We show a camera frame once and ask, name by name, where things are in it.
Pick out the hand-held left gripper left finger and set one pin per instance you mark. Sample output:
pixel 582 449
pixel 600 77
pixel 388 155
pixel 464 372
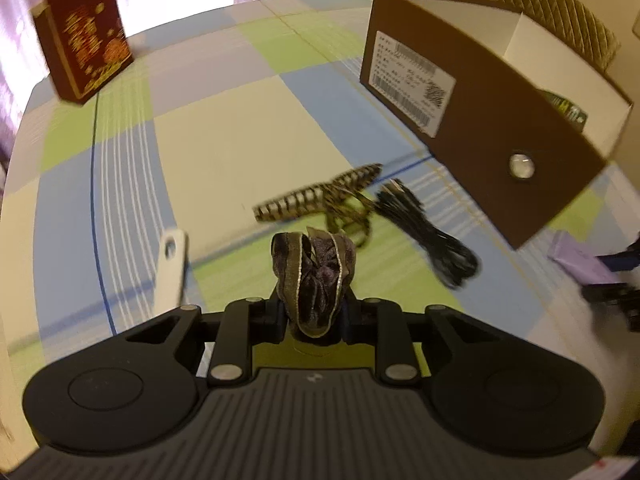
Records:
pixel 265 320

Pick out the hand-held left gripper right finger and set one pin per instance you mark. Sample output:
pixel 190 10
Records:
pixel 360 320

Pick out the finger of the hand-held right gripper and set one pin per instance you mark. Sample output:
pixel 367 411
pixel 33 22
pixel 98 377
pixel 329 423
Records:
pixel 627 305
pixel 620 261

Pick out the lavender cream tube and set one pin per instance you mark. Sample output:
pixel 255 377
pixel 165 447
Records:
pixel 575 260

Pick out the dark velvet hair scrunchie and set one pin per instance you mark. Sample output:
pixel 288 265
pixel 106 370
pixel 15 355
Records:
pixel 312 285

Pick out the white plastic rice scoop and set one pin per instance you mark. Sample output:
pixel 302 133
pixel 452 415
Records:
pixel 171 270

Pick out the leopard pattern hair claw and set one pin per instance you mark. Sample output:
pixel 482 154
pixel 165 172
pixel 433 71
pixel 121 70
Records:
pixel 320 195

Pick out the dark green packet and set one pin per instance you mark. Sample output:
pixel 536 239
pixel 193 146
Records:
pixel 567 107

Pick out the brown storage box white inside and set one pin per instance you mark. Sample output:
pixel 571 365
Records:
pixel 475 110

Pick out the checked cloth covered desktop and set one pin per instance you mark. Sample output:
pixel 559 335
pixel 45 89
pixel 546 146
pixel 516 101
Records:
pixel 225 135

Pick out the quilted olive chair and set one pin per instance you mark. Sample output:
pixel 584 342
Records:
pixel 560 15

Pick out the dark red printed gift box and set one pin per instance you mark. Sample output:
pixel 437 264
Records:
pixel 82 25

